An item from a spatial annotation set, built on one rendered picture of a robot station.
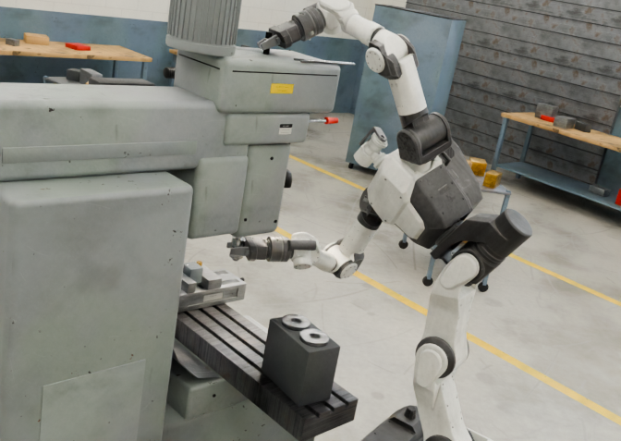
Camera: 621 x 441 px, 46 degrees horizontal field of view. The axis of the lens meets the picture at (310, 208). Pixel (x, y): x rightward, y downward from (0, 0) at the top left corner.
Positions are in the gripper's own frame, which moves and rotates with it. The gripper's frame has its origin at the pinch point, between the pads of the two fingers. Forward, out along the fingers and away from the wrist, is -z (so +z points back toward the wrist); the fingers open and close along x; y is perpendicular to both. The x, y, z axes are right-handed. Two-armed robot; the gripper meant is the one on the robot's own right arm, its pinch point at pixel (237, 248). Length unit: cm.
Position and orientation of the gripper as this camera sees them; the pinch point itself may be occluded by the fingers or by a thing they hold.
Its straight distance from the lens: 252.5
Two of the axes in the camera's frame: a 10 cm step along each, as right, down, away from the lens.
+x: 3.0, 3.5, -8.9
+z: 9.4, 0.4, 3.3
